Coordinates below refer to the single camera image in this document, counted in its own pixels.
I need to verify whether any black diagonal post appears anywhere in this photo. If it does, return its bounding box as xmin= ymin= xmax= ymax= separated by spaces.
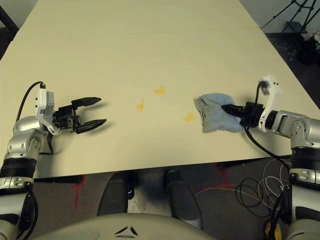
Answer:
xmin=0 ymin=6 xmax=20 ymax=31

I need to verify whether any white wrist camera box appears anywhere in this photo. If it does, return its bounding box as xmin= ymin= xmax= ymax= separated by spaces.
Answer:
xmin=258 ymin=74 xmax=282 ymax=132
xmin=34 ymin=87 xmax=61 ymax=136

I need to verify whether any black tripod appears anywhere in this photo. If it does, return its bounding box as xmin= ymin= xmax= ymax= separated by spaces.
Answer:
xmin=261 ymin=0 xmax=320 ymax=35

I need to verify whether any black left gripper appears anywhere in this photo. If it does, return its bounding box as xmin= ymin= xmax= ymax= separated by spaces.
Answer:
xmin=53 ymin=97 xmax=108 ymax=135

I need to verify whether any yellow floor object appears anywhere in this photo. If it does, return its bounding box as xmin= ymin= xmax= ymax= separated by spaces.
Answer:
xmin=264 ymin=219 xmax=285 ymax=240

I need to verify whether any black bag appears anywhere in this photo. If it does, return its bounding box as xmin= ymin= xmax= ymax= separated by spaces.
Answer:
xmin=296 ymin=37 xmax=320 ymax=66

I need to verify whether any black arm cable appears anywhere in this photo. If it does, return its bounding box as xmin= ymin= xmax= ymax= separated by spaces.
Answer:
xmin=17 ymin=81 xmax=55 ymax=155
xmin=243 ymin=79 xmax=293 ymax=176

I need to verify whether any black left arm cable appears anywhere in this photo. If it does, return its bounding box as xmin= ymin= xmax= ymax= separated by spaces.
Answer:
xmin=17 ymin=81 xmax=55 ymax=155

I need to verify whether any black table frame bar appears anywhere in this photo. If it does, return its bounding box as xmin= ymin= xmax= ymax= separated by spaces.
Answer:
xmin=219 ymin=159 xmax=251 ymax=170
xmin=34 ymin=176 xmax=83 ymax=185

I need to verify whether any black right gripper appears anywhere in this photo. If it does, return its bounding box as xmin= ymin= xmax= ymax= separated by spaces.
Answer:
xmin=221 ymin=101 xmax=265 ymax=128

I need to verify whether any grey robot torso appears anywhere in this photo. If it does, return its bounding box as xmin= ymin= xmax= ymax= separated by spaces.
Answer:
xmin=27 ymin=212 xmax=213 ymax=240

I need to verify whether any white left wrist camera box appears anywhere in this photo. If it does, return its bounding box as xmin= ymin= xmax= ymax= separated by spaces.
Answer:
xmin=34 ymin=87 xmax=61 ymax=136

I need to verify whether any dark grey robot leg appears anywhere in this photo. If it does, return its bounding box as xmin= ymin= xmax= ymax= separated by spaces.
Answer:
xmin=96 ymin=172 xmax=130 ymax=217
xmin=163 ymin=169 xmax=203 ymax=230

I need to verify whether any dark grey left robot leg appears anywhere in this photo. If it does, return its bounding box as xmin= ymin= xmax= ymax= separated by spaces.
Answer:
xmin=96 ymin=172 xmax=130 ymax=217

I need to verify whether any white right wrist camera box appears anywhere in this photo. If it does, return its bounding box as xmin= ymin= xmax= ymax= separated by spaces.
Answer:
xmin=258 ymin=74 xmax=282 ymax=132

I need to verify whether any dark grey right robot leg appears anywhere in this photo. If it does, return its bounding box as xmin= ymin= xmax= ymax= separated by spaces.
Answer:
xmin=163 ymin=169 xmax=203 ymax=230

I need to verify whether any white floor cable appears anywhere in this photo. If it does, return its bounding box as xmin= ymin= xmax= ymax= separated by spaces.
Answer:
xmin=193 ymin=157 xmax=293 ymax=201

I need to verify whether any black step stool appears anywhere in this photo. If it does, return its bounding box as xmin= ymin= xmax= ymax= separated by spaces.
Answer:
xmin=282 ymin=21 xmax=308 ymax=35

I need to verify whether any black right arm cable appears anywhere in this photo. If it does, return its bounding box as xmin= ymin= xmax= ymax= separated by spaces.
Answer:
xmin=243 ymin=79 xmax=293 ymax=176

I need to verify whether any black floor cable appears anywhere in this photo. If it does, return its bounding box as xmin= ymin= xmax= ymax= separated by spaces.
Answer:
xmin=234 ymin=177 xmax=283 ymax=208

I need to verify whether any light blue rag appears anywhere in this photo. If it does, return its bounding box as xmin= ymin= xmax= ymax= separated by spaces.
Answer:
xmin=193 ymin=92 xmax=245 ymax=134

